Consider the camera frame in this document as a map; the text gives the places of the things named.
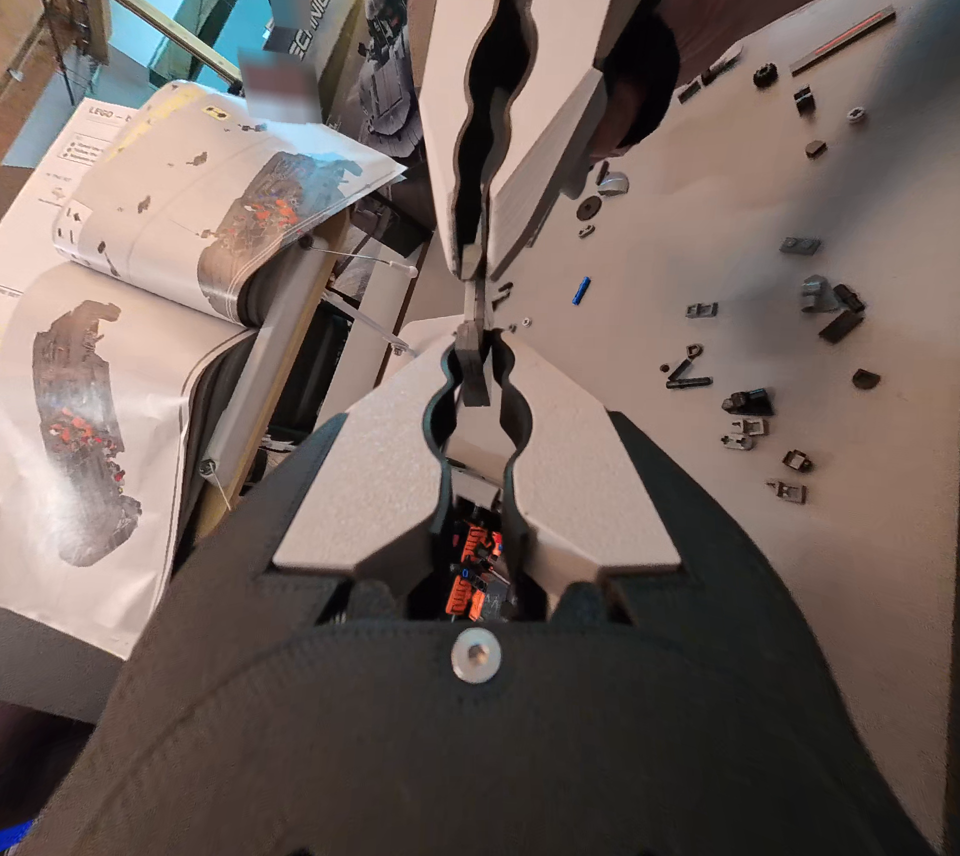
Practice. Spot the thick lego instruction booklet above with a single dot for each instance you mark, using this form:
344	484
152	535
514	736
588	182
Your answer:
135	256

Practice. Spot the dark grey lego beam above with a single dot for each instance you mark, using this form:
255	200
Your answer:
474	376

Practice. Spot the white booklet stand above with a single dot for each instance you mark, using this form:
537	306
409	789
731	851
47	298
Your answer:
285	316

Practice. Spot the grey lego car model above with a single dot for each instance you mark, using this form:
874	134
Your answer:
472	548

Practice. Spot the scattered loose lego pieces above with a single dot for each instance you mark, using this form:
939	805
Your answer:
840	326

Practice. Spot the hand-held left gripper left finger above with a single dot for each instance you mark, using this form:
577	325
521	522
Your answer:
360	496

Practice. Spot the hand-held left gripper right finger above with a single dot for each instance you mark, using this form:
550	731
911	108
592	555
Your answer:
600	496

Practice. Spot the dark lego set box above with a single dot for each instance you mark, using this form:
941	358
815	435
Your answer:
390	68

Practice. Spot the large printed task sheet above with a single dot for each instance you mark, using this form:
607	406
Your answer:
45	181

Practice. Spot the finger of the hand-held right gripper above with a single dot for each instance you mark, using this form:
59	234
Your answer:
442	83
570	46

